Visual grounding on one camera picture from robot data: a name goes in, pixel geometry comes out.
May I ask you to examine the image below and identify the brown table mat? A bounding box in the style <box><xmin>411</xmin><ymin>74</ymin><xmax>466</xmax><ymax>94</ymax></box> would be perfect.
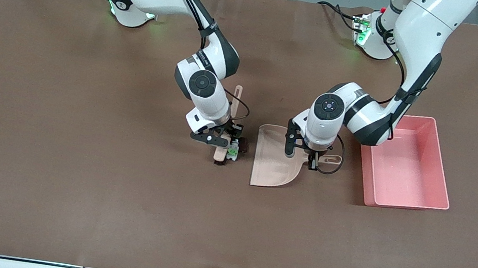
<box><xmin>0</xmin><ymin>0</ymin><xmax>478</xmax><ymax>268</ymax></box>

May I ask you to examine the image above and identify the beige brush with black bristles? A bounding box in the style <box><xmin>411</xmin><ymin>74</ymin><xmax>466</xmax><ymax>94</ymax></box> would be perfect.
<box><xmin>211</xmin><ymin>83</ymin><xmax>245</xmax><ymax>168</ymax></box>

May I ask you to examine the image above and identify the black arm base cable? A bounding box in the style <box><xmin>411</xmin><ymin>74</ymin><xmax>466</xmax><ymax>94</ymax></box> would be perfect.
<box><xmin>314</xmin><ymin>0</ymin><xmax>361</xmax><ymax>32</ymax></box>

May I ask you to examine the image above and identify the beige plastic dustpan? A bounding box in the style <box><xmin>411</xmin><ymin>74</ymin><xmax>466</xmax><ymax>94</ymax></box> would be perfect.
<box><xmin>249</xmin><ymin>123</ymin><xmax>346</xmax><ymax>198</ymax></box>

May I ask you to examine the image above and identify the pink plastic bin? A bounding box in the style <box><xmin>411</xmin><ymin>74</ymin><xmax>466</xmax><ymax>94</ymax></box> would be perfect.
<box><xmin>352</xmin><ymin>108</ymin><xmax>462</xmax><ymax>218</ymax></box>

